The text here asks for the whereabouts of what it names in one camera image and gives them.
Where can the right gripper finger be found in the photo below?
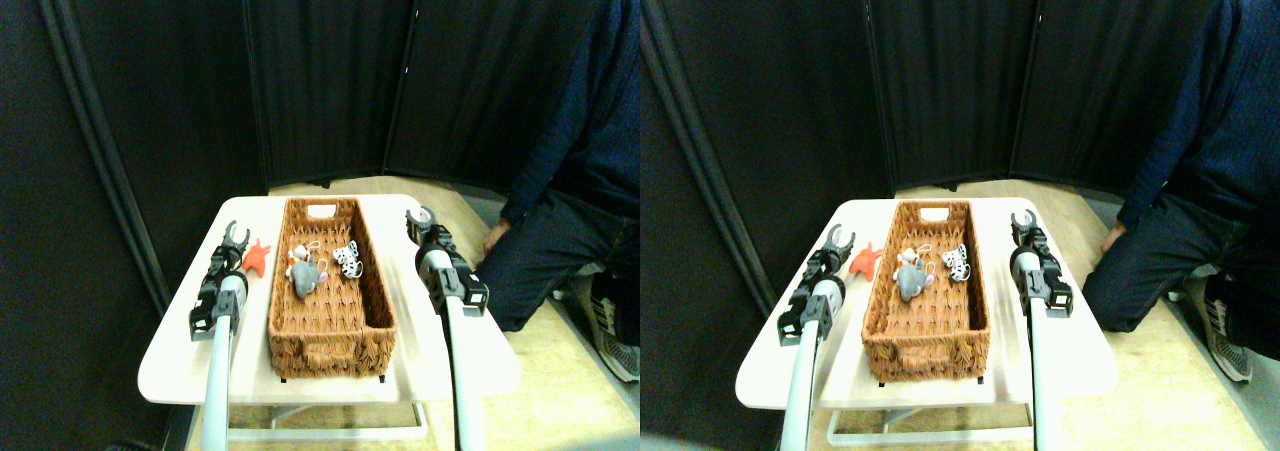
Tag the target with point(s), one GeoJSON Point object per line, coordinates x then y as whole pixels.
{"type": "Point", "coordinates": [412, 226]}
{"type": "Point", "coordinates": [1032, 223]}
{"type": "Point", "coordinates": [1015, 228]}
{"type": "Point", "coordinates": [431, 221]}

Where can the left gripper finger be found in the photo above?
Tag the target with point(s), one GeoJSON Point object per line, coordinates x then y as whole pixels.
{"type": "Point", "coordinates": [850, 246]}
{"type": "Point", "coordinates": [245, 243]}
{"type": "Point", "coordinates": [227, 239]}
{"type": "Point", "coordinates": [830, 242]}

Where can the red star toy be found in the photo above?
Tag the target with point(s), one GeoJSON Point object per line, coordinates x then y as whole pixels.
{"type": "Point", "coordinates": [865, 262]}
{"type": "Point", "coordinates": [257, 259]}

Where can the orange and white toy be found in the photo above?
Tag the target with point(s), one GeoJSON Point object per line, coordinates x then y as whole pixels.
{"type": "Point", "coordinates": [905, 256]}
{"type": "Point", "coordinates": [297, 254]}

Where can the white spotted dog toy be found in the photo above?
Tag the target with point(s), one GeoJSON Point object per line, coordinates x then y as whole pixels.
{"type": "Point", "coordinates": [957, 263]}
{"type": "Point", "coordinates": [347, 262]}

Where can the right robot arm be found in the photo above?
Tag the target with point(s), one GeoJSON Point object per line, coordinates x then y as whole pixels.
{"type": "Point", "coordinates": [460, 391]}
{"type": "Point", "coordinates": [1039, 391]}

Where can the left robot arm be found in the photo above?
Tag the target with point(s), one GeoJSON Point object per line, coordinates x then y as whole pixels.
{"type": "Point", "coordinates": [221, 391]}
{"type": "Point", "coordinates": [809, 391]}

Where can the person's hand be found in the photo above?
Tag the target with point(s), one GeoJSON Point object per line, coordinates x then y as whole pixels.
{"type": "Point", "coordinates": [496, 237]}
{"type": "Point", "coordinates": [1112, 237]}

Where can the grey mouse toy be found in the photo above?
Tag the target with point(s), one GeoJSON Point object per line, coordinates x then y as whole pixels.
{"type": "Point", "coordinates": [305, 279]}
{"type": "Point", "coordinates": [912, 283]}

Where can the person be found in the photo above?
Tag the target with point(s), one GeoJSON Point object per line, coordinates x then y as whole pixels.
{"type": "Point", "coordinates": [1150, 271]}
{"type": "Point", "coordinates": [540, 271]}

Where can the brown wicker basket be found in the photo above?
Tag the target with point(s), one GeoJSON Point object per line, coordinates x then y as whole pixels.
{"type": "Point", "coordinates": [925, 336]}
{"type": "Point", "coordinates": [330, 331]}

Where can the low white table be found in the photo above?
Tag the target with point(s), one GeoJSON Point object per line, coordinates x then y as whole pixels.
{"type": "Point", "coordinates": [497, 356]}
{"type": "Point", "coordinates": [1095, 361]}

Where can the black curtain stand pole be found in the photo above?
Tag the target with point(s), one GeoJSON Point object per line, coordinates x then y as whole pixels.
{"type": "Point", "coordinates": [115, 161]}
{"type": "Point", "coordinates": [715, 161]}

